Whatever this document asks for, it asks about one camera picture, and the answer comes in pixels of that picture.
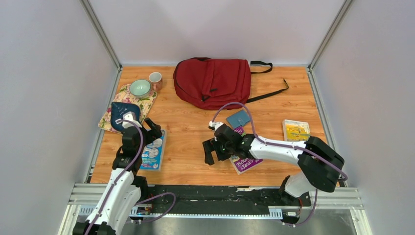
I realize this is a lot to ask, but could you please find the floral fabric tray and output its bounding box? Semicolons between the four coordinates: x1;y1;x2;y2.
98;84;158;134

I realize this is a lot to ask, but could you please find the light green ceramic bowl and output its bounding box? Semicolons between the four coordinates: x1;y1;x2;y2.
129;79;151;98

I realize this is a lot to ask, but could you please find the pink ceramic mug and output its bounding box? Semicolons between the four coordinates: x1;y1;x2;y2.
148;72;163;92

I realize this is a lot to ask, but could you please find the red backpack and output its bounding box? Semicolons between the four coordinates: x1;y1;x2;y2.
173;57;288;110

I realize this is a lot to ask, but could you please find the purple treehouse book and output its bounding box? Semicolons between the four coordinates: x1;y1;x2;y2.
229;126;264;175

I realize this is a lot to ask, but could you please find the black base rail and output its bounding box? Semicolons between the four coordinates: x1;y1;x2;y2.
130;185;313;223

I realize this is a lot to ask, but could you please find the dark blue leaf plate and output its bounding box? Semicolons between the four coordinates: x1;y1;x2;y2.
110;102;141;132

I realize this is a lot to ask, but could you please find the yellow picture book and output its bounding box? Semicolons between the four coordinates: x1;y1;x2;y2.
282;119;311;141

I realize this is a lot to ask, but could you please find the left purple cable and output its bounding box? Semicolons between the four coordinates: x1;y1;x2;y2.
82;119;177;235

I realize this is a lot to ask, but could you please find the blue card wallet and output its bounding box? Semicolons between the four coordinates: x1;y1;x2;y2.
226;110;251;129

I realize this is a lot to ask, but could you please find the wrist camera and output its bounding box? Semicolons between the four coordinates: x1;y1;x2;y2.
122;112;142;129
208;121;224;131

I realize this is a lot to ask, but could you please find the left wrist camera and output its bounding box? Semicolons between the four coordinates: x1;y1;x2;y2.
122;112;142;129

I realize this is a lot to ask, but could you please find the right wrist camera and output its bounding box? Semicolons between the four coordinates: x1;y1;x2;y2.
208;121;224;131

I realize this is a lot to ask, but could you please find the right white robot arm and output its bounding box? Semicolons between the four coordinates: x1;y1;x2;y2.
203;122;347;205

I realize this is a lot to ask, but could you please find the blue illustrated booklet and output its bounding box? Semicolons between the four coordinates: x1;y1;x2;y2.
140;130;167;171

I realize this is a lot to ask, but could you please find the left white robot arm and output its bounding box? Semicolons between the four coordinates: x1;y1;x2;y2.
72;118;162;235

